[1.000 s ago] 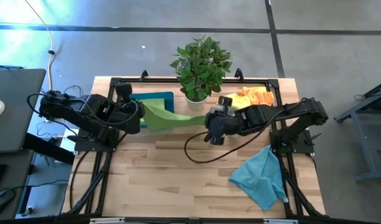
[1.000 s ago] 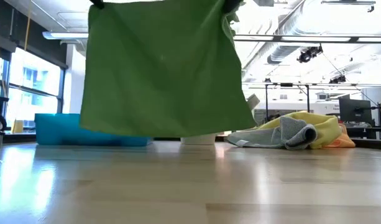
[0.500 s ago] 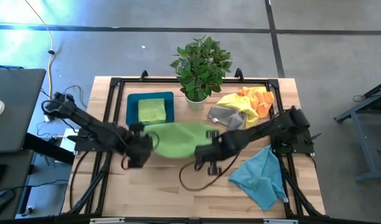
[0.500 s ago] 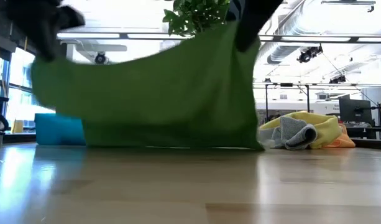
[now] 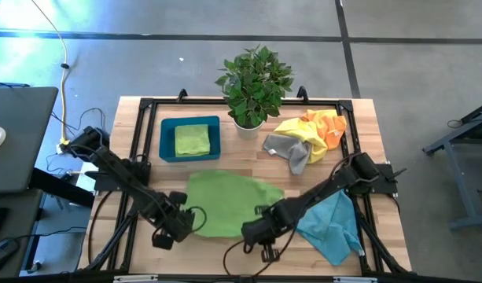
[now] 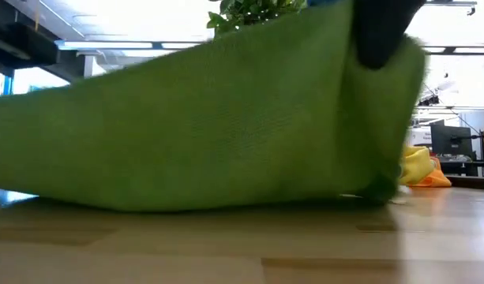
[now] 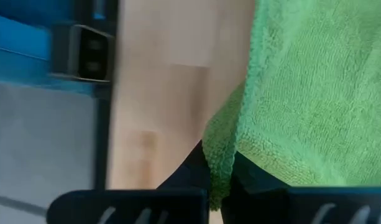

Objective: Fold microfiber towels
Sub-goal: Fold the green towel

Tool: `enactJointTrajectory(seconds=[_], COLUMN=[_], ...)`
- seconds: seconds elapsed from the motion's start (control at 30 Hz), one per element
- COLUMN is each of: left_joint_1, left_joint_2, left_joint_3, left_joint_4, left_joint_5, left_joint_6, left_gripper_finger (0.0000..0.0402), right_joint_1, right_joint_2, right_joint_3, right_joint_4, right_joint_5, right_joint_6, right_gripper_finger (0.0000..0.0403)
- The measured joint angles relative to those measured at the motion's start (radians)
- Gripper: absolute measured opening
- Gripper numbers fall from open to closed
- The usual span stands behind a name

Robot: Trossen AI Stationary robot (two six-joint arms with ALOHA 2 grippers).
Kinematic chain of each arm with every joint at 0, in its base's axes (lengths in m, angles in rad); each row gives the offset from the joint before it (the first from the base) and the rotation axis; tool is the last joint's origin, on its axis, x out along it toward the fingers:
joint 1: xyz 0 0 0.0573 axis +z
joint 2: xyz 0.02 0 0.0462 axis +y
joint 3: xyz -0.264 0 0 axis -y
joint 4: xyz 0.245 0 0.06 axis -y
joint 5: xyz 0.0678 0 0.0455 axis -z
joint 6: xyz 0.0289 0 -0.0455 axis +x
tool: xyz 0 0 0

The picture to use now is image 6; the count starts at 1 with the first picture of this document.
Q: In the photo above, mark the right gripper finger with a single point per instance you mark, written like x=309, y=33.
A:
x=380, y=31

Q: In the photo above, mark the yellow microfiber towel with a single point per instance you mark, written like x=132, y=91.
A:
x=417, y=165

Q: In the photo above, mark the green microfiber towel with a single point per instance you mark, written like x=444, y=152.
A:
x=186, y=126

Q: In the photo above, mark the orange microfiber towel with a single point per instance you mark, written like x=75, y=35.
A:
x=437, y=179

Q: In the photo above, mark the large black background monitor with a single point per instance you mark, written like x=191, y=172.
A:
x=451, y=142

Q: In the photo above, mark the green leafy plant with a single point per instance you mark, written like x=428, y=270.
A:
x=245, y=12

